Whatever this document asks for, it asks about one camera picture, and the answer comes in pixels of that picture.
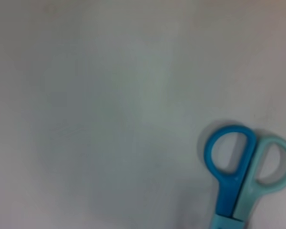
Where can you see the blue scissors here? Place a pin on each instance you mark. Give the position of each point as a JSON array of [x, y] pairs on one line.
[[228, 190]]

